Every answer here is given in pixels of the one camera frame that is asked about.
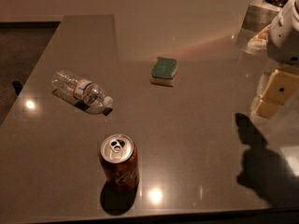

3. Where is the red coke can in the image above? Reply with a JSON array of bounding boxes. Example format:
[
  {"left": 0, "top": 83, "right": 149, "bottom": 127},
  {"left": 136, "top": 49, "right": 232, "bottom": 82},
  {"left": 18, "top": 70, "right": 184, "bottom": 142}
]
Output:
[{"left": 99, "top": 134, "right": 139, "bottom": 193}]

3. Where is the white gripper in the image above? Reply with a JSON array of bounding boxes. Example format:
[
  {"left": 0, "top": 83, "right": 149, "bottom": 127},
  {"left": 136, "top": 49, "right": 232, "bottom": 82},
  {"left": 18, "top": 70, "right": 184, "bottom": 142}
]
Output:
[{"left": 248, "top": 0, "right": 299, "bottom": 119}]

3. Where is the black object at table edge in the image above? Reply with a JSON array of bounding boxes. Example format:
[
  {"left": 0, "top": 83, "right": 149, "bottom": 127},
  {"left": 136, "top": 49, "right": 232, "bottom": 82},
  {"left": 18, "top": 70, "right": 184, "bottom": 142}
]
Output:
[{"left": 12, "top": 80, "right": 22, "bottom": 95}]

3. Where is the clear plastic water bottle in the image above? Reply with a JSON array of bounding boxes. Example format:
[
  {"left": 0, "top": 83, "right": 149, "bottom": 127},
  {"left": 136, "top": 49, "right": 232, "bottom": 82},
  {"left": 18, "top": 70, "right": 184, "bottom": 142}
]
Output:
[{"left": 51, "top": 70, "right": 113, "bottom": 115}]

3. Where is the metal container with dark contents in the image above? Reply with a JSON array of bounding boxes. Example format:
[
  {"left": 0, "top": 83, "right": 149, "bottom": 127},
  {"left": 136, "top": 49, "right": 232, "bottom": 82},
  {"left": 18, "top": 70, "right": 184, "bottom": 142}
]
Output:
[{"left": 242, "top": 0, "right": 299, "bottom": 34}]

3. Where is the green yellow sponge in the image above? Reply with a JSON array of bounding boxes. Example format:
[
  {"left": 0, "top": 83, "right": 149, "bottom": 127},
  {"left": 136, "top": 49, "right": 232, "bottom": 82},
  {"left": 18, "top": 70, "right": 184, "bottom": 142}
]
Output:
[{"left": 150, "top": 57, "right": 178, "bottom": 87}]

